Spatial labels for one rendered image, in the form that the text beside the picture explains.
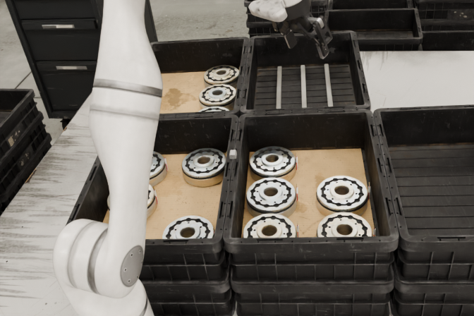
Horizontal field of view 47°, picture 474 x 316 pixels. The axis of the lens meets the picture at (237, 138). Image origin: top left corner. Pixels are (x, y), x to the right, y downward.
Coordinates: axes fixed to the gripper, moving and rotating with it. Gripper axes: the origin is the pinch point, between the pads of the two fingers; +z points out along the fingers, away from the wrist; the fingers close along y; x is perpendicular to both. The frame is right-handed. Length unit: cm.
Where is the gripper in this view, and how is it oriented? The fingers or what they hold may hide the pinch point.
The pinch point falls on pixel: (307, 49)
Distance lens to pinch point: 120.2
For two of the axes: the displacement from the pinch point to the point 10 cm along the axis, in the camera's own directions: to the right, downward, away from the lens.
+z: 3.6, 6.4, 6.8
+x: -6.6, 6.9, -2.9
